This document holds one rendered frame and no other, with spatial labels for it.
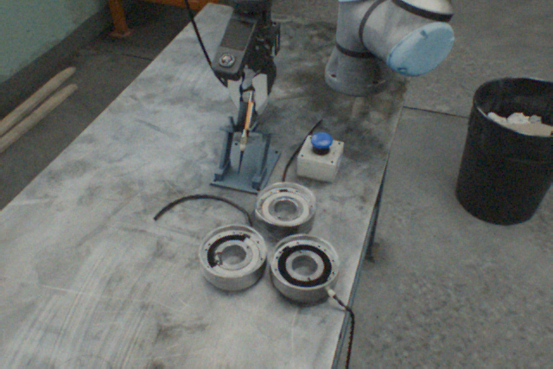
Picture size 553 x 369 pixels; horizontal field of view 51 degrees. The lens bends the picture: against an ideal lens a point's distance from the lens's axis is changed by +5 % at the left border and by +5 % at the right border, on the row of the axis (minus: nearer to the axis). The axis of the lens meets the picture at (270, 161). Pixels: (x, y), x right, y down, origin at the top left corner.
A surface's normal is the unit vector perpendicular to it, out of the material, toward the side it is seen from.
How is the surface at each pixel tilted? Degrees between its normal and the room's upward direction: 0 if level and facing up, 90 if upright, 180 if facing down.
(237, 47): 27
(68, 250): 0
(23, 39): 90
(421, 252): 0
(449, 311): 0
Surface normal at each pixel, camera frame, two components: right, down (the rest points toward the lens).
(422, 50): 0.41, 0.69
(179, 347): 0.00, -0.76
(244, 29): -0.09, -0.39
